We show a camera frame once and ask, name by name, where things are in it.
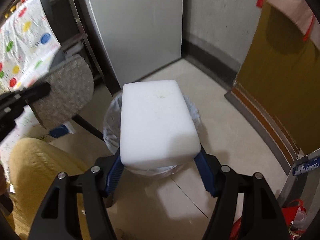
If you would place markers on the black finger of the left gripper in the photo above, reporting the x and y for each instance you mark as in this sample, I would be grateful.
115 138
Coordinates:
21 98

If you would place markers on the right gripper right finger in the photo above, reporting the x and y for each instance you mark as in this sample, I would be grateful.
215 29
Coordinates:
245 208

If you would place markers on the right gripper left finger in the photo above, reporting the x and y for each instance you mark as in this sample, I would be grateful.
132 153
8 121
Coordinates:
75 204

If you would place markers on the grey scouring pad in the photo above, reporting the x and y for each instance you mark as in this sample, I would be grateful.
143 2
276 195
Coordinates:
71 89

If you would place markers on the white foam block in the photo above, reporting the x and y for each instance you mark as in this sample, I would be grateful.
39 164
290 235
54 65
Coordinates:
156 128

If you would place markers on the trash bin with plastic liner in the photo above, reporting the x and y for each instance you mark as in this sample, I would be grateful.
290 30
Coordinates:
111 135

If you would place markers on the red plastic bag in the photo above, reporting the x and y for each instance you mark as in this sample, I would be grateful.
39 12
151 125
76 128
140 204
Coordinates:
295 212

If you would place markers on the polka dot plastic cover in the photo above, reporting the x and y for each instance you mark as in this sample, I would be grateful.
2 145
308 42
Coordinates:
28 46

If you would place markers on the yellow cushion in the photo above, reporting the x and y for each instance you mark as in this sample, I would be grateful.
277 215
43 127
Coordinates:
33 165

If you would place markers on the blue white tube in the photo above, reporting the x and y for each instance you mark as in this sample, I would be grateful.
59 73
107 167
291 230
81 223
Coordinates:
306 167

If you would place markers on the brown wooden door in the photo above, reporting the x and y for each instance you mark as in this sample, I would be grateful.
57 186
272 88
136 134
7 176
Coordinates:
277 86

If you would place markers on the grey refrigerator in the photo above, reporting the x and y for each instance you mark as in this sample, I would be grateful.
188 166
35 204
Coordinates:
138 37

